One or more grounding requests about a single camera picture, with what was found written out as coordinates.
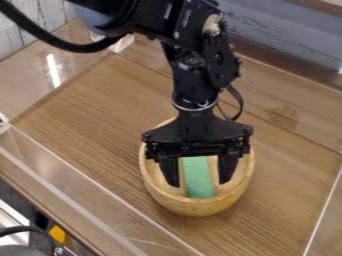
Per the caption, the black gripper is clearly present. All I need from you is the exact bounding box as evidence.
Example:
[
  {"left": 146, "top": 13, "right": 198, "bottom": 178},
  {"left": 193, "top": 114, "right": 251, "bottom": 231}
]
[{"left": 142, "top": 109, "right": 254, "bottom": 187}]

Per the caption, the green rectangular block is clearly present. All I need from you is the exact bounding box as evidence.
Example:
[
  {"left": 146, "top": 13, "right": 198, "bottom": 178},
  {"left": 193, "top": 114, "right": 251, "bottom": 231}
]
[{"left": 182, "top": 156, "right": 215, "bottom": 199}]

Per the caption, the brown wooden bowl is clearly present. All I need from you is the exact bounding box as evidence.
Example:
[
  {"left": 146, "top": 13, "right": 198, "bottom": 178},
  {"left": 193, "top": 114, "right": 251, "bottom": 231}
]
[{"left": 138, "top": 116, "right": 257, "bottom": 218}]

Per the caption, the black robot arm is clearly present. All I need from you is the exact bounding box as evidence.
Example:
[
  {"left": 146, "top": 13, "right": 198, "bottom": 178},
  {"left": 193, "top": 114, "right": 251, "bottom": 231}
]
[{"left": 68, "top": 0, "right": 253, "bottom": 187}]

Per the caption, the clear acrylic front barrier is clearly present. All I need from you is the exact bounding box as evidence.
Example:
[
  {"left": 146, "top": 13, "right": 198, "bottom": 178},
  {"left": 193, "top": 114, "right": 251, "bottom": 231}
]
[{"left": 0, "top": 115, "right": 205, "bottom": 256}]

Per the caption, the yellow label sticker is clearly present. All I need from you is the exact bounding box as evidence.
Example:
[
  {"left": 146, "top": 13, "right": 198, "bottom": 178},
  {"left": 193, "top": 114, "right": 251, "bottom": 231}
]
[{"left": 48, "top": 225, "right": 67, "bottom": 244}]

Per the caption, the clear acrylic corner bracket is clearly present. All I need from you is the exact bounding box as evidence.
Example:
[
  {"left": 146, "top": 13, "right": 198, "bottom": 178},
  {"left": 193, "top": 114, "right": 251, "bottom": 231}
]
[{"left": 90, "top": 32, "right": 135, "bottom": 53}]

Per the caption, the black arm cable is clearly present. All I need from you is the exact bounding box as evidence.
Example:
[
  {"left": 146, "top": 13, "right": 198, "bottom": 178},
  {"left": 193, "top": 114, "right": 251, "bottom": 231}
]
[{"left": 0, "top": 0, "right": 246, "bottom": 123}]

